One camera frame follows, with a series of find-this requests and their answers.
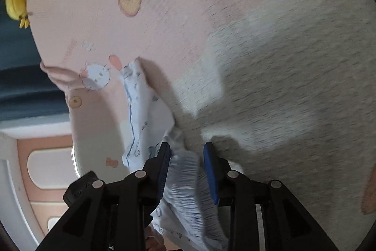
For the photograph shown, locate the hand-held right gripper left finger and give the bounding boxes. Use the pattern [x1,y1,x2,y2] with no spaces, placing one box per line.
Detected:
[35,142,171,251]

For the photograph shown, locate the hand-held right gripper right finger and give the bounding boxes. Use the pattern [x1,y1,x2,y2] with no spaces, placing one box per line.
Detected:
[204,142,340,251]

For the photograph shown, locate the white cartoon-print pajama garment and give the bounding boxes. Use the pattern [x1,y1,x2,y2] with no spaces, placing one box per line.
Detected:
[119,58,231,251]

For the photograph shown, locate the dark blue curtain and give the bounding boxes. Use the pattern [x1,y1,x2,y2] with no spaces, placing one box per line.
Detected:
[0,10,69,122]

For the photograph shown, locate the pink cartoon-print blanket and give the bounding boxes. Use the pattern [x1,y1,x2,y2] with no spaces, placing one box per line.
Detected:
[23,0,376,251]

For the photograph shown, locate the yellow plush toy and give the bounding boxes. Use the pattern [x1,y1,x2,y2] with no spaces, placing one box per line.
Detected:
[5,0,30,29]

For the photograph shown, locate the pink and white bed frame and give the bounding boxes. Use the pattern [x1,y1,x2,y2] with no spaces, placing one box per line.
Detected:
[0,119,86,240]

